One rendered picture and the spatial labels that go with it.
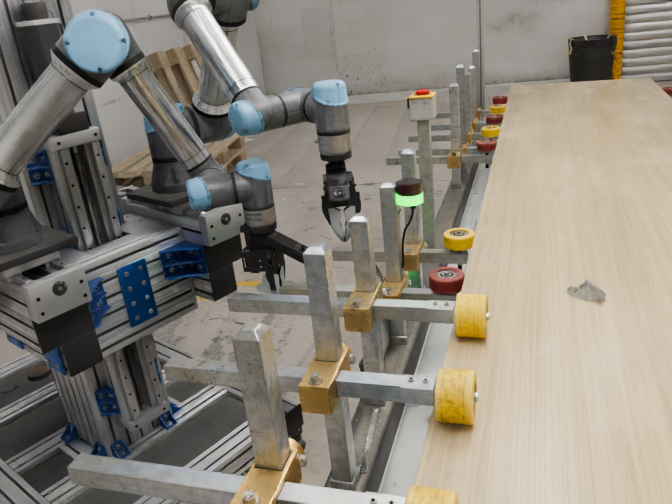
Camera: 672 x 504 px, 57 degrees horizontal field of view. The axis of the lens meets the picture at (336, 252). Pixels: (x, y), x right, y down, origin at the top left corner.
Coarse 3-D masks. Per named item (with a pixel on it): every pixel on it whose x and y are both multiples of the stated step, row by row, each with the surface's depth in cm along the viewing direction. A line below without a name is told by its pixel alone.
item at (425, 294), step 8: (280, 288) 154; (288, 288) 154; (296, 288) 153; (304, 288) 153; (336, 288) 151; (344, 288) 151; (352, 288) 150; (408, 288) 147; (416, 288) 147; (424, 288) 146; (344, 296) 150; (408, 296) 145; (416, 296) 144; (424, 296) 144; (432, 296) 143; (440, 296) 142; (448, 296) 142; (456, 296) 141
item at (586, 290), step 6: (588, 282) 128; (570, 288) 128; (576, 288) 127; (582, 288) 128; (588, 288) 125; (594, 288) 127; (576, 294) 127; (582, 294) 126; (588, 294) 125; (594, 294) 125; (600, 294) 124; (588, 300) 124; (594, 300) 124
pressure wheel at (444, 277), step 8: (432, 272) 143; (440, 272) 143; (448, 272) 141; (456, 272) 142; (432, 280) 140; (440, 280) 139; (448, 280) 138; (456, 280) 138; (432, 288) 141; (440, 288) 139; (448, 288) 139; (456, 288) 139
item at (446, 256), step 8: (336, 248) 176; (344, 248) 176; (376, 248) 173; (336, 256) 175; (344, 256) 174; (352, 256) 173; (376, 256) 171; (384, 256) 171; (424, 256) 167; (432, 256) 167; (440, 256) 166; (448, 256) 165; (456, 256) 164; (464, 256) 164
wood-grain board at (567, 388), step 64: (512, 128) 269; (576, 128) 258; (640, 128) 247; (512, 192) 191; (576, 192) 185; (640, 192) 179; (512, 256) 148; (576, 256) 144; (640, 256) 141; (512, 320) 121; (576, 320) 118; (640, 320) 116; (512, 384) 102; (576, 384) 100; (640, 384) 99; (448, 448) 90; (512, 448) 88; (576, 448) 87; (640, 448) 86
